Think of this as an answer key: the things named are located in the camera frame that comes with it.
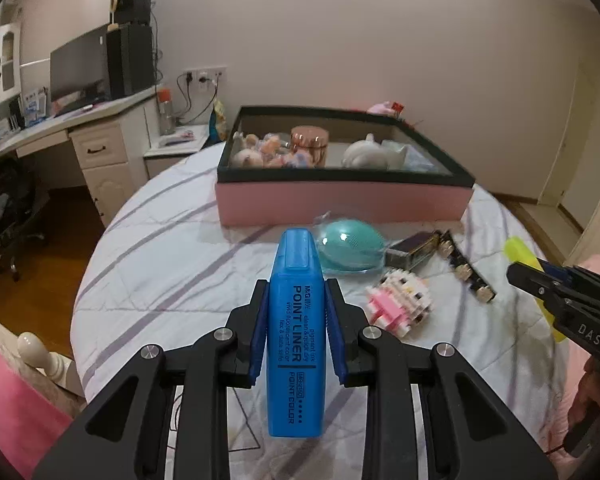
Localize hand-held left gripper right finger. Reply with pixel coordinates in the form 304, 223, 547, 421
325, 277, 556, 480

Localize black office chair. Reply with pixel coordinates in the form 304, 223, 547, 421
0, 157, 48, 281

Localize pink blanket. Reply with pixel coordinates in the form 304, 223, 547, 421
0, 327, 76, 480

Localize teal brush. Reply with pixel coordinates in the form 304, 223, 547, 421
314, 219, 388, 275

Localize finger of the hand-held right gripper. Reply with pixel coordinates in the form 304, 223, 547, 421
506, 259, 576, 322
540, 259, 600, 302

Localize blue boxes on desk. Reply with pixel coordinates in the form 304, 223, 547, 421
22, 87, 48, 126

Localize white nightstand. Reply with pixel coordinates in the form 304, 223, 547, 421
144, 127, 213, 181

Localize white door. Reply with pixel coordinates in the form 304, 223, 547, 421
539, 57, 598, 207

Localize rose gold jar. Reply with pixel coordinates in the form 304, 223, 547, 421
290, 126, 330, 167

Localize black computer tower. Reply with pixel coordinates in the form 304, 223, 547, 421
106, 24, 156, 100

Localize blue highlighter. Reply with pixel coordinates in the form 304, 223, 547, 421
265, 228, 325, 438

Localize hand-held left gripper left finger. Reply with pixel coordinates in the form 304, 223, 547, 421
32, 277, 271, 480

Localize snack bag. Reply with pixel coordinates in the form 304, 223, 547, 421
209, 100, 228, 142

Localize white bed post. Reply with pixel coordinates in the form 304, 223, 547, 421
17, 332, 81, 403

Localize yellow highlighter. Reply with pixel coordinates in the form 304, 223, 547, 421
503, 236, 566, 343

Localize pink storage box black rim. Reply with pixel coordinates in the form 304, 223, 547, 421
215, 105, 476, 228

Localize small dark box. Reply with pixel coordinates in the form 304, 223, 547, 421
384, 232, 443, 271

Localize orange-capped bottle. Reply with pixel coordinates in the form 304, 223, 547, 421
157, 89, 175, 136

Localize small doll figurine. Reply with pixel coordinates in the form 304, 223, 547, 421
280, 150, 313, 169
231, 131, 266, 169
257, 132, 292, 167

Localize white wall cabinet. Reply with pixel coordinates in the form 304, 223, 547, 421
0, 22, 22, 116

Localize pink block toy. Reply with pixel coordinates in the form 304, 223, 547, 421
365, 269, 433, 331

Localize white desk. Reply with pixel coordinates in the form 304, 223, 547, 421
0, 85, 163, 231

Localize wall power outlet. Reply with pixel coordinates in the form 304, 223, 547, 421
183, 65, 228, 86

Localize black strip with metal studs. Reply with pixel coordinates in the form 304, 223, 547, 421
432, 230, 496, 305

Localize black monitor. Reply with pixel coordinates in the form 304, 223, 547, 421
49, 24, 112, 106

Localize black speaker box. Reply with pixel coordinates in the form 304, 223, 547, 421
116, 0, 152, 25

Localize pink plush toy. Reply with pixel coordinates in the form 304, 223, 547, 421
367, 101, 406, 117

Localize black keyboard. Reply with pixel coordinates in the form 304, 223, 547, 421
55, 95, 108, 113

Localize person's right hand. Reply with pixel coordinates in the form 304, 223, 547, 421
567, 355, 600, 441

